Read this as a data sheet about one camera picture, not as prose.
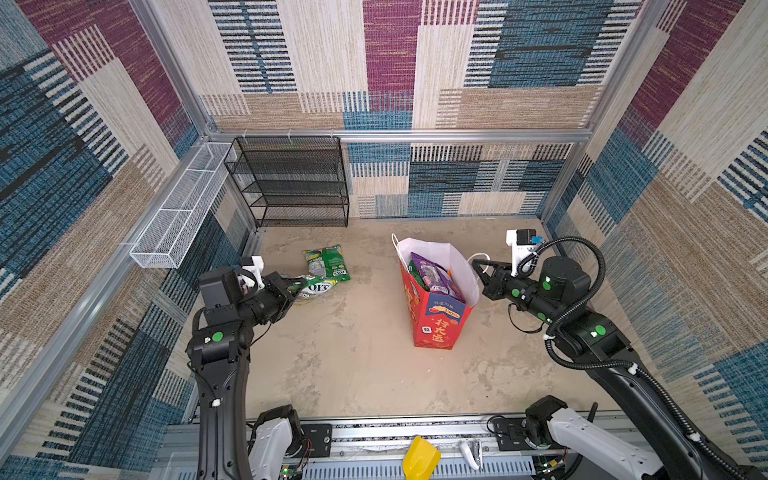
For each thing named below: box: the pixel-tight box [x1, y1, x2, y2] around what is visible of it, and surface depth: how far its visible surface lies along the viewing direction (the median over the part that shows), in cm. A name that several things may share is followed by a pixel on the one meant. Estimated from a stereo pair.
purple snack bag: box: [411, 252, 466, 303], surface depth 83 cm
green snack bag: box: [303, 244, 351, 282], surface depth 107 cm
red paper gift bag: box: [391, 233, 481, 350], surface depth 82 cm
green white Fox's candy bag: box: [288, 276, 338, 301], surface depth 73 cm
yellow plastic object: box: [403, 436, 441, 480], surface depth 71 cm
